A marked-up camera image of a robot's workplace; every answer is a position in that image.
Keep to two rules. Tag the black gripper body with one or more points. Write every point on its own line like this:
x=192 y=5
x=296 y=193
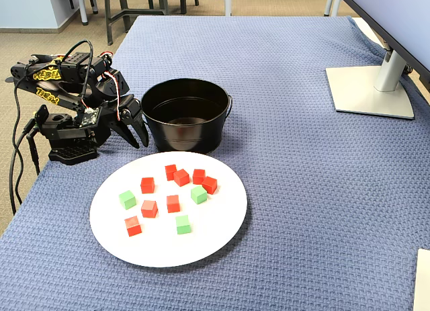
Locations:
x=130 y=113

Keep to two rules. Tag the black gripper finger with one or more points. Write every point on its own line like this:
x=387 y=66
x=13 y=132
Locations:
x=142 y=129
x=126 y=133

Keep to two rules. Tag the red cube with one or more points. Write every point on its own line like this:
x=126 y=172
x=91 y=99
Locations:
x=199 y=176
x=147 y=185
x=173 y=203
x=181 y=177
x=149 y=208
x=209 y=184
x=133 y=226
x=169 y=172

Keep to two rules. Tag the white round plate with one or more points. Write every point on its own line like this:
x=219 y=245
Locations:
x=208 y=230

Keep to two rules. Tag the black metal bucket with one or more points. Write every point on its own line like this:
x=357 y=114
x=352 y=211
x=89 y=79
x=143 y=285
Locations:
x=184 y=136

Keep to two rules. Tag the green cube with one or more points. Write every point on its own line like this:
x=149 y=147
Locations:
x=183 y=224
x=199 y=194
x=127 y=199

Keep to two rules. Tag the black chair legs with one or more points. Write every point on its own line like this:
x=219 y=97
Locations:
x=94 y=5

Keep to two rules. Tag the white table leg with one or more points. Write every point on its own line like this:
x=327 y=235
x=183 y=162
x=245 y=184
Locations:
x=83 y=8

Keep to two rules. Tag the dark chair base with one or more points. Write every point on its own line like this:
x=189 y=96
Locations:
x=183 y=5

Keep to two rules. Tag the black floor disc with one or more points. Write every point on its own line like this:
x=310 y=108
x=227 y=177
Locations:
x=9 y=79

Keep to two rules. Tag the white table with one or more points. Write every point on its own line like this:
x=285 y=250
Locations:
x=227 y=5

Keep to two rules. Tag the blue woven cloth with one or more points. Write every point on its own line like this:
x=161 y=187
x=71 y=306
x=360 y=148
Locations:
x=285 y=190

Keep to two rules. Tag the white grey furniture legs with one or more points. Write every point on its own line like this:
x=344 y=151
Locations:
x=329 y=2

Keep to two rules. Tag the silver monitor stand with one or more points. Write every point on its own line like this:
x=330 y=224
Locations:
x=369 y=96

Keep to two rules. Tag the computer monitor screen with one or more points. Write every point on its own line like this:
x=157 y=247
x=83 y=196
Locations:
x=403 y=15

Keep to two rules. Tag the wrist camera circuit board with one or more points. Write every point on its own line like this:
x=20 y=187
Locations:
x=89 y=116

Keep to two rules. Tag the grey metal stool frame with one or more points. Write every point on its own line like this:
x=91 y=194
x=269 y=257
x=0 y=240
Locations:
x=108 y=22

